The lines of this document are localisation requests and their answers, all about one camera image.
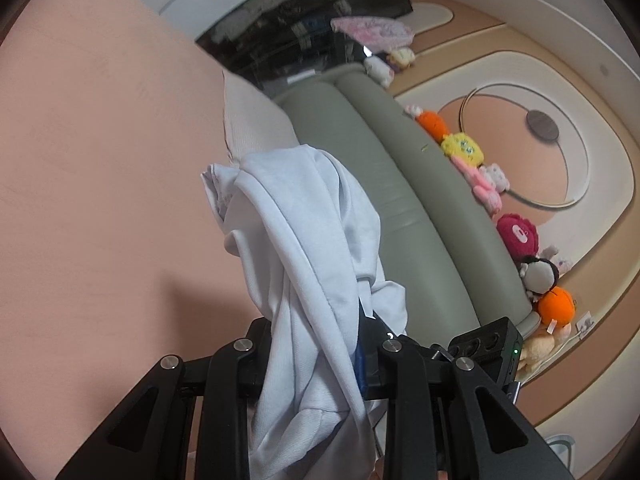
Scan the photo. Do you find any red round plush toy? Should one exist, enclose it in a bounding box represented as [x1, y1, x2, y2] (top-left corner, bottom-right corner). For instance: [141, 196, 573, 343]
[495, 212, 542, 262]

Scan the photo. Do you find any pink bed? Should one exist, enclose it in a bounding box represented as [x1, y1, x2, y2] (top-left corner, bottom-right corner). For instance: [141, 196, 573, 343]
[0, 0, 281, 480]

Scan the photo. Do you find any beige plush toy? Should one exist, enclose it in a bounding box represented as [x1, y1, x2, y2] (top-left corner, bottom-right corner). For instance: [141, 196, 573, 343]
[516, 322, 574, 374]

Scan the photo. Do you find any pink plush toy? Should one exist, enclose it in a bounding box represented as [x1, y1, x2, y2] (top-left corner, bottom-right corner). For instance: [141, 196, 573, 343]
[451, 156, 512, 212]

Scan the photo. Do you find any cream small plush toy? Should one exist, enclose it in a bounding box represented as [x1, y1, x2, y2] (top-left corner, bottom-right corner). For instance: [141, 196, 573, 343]
[387, 47, 417, 72]

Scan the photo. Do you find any light blue navy-trimmed shirt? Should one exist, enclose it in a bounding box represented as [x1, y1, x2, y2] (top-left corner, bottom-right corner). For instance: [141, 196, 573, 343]
[200, 144, 408, 480]

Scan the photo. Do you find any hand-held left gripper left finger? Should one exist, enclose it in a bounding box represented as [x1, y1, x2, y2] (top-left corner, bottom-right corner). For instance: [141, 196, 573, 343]
[55, 317, 274, 480]

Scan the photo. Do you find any grey-green padded headboard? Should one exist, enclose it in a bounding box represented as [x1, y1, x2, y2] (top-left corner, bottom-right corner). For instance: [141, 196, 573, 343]
[275, 67, 534, 337]

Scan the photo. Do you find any dark glass wardrobe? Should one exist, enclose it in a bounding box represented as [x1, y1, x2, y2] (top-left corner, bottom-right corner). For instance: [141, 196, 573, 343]
[195, 0, 414, 87]

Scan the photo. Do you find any black and white plush toy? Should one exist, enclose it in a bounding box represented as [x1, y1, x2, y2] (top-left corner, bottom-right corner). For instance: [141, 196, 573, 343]
[517, 255, 562, 297]

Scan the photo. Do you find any orange plush toy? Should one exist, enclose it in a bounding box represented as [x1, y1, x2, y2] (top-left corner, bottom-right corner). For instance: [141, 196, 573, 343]
[416, 110, 447, 142]
[536, 286, 577, 329]

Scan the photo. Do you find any metal ring wall light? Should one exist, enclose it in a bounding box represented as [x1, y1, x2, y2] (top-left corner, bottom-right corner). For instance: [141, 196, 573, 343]
[461, 85, 592, 207]

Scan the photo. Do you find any yellow square plush toy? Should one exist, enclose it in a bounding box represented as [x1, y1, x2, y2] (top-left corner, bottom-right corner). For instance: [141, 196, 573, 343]
[440, 131, 487, 169]

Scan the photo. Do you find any pink patterned cloth on shelf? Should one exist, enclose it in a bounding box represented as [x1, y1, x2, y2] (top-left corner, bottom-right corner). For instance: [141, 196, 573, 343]
[330, 15, 417, 54]

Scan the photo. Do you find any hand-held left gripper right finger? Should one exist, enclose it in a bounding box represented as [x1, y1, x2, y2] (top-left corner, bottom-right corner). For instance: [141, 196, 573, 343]
[352, 317, 576, 480]

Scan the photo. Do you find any beige ribbed pillow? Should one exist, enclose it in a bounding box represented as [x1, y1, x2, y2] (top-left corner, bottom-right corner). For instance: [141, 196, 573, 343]
[220, 67, 302, 167]

